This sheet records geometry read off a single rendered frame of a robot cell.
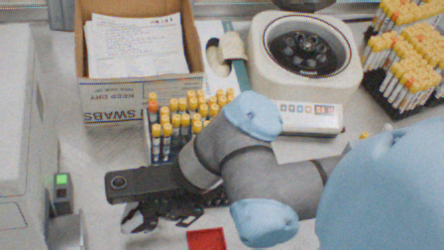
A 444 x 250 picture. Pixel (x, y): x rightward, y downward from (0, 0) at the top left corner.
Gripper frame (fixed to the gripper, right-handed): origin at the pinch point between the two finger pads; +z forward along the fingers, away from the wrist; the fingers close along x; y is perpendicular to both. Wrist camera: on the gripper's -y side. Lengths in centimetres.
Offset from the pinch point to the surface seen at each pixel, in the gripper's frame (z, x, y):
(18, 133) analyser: -16.0, 2.1, -22.7
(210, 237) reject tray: -3.9, -2.0, 15.8
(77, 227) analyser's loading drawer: 4.2, 0.9, -6.0
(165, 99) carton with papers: -7.5, 25.2, 7.4
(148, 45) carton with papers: -5.7, 42.3, 6.3
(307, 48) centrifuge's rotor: -27, 34, 32
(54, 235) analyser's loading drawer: 6.1, -0.1, -9.4
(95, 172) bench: 6.1, 14.2, -1.5
